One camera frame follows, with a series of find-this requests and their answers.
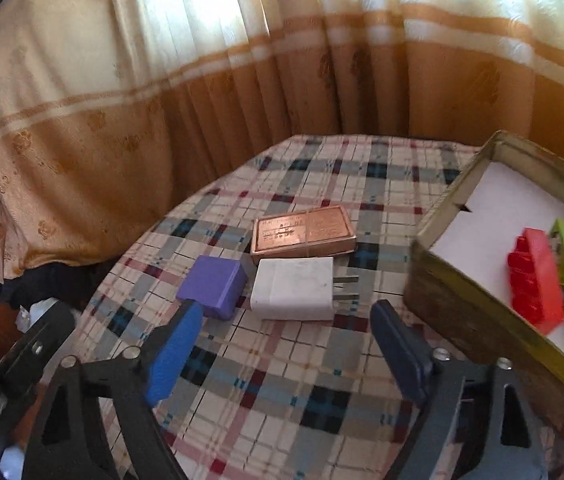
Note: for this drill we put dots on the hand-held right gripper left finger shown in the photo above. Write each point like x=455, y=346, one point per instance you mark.
x=174, y=355

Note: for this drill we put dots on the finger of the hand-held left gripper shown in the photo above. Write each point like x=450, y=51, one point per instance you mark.
x=22, y=375

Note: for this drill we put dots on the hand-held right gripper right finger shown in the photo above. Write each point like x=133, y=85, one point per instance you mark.
x=404, y=355

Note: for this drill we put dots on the gold metal tin tray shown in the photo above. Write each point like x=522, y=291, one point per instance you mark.
x=462, y=310

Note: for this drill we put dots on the purple block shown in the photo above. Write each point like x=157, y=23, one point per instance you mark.
x=212, y=280

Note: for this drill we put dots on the white charger plug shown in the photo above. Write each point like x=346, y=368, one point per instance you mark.
x=292, y=287

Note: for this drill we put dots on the red toy brick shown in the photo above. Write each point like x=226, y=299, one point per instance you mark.
x=537, y=280

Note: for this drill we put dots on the copper coloured box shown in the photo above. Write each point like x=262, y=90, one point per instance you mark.
x=302, y=232

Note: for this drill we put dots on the dark cloth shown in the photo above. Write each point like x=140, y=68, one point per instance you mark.
x=62, y=275

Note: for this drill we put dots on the white paper liner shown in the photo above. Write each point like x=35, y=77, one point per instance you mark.
x=502, y=200

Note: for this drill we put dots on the cream and orange curtain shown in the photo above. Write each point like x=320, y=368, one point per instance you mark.
x=212, y=110

